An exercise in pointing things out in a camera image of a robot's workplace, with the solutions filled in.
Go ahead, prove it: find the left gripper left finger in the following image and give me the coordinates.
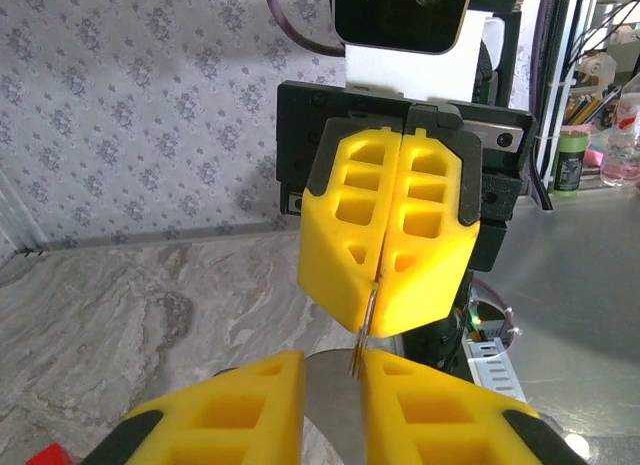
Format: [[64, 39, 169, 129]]
[[82, 349, 306, 465]]

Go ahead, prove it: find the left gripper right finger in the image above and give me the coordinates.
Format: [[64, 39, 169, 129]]
[[360, 348, 589, 465]]

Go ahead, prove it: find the keyring with green tag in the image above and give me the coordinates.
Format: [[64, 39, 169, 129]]
[[348, 279, 381, 377]]

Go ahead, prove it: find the smooth red toy block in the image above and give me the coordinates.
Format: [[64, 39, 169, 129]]
[[24, 442, 71, 465]]

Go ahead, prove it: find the green lidded jar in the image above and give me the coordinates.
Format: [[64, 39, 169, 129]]
[[552, 132, 587, 199]]

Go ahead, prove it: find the bundle of pencils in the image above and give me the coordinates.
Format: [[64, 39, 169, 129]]
[[564, 84, 624, 126]]

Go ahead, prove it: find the clear plastic bottle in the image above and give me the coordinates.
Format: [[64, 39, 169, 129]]
[[599, 74, 640, 189]]

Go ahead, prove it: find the white plastic gadget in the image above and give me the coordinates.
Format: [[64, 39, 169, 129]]
[[574, 52, 619, 91]]

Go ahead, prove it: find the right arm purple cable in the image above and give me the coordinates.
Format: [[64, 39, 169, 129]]
[[262, 0, 551, 316]]

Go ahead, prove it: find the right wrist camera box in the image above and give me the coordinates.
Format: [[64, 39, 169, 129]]
[[332, 0, 476, 99]]

